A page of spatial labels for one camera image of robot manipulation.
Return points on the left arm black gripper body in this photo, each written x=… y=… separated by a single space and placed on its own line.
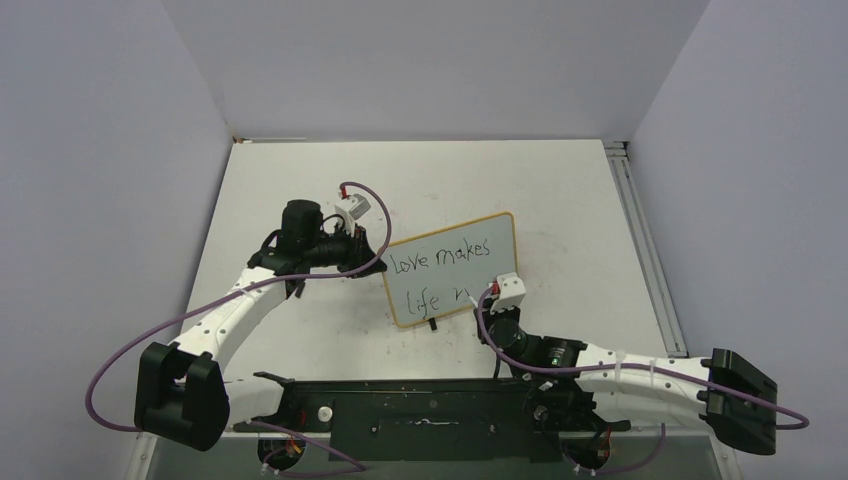
x=339 y=248

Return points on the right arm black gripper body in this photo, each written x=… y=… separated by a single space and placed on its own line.
x=487 y=302

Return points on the yellow framed small whiteboard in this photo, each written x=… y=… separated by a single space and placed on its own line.
x=433 y=275

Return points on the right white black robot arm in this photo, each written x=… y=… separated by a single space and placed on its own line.
x=724 y=393

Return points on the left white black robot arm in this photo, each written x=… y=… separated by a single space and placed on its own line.
x=182 y=394

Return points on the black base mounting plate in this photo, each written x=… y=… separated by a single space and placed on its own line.
x=445 y=420

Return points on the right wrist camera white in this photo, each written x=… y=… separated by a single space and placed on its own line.
x=508 y=292

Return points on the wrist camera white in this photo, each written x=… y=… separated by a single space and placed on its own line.
x=351 y=209
x=508 y=292

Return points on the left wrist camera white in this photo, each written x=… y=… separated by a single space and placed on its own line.
x=351 y=209

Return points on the aluminium rail right side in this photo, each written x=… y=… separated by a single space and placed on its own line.
x=664 y=309

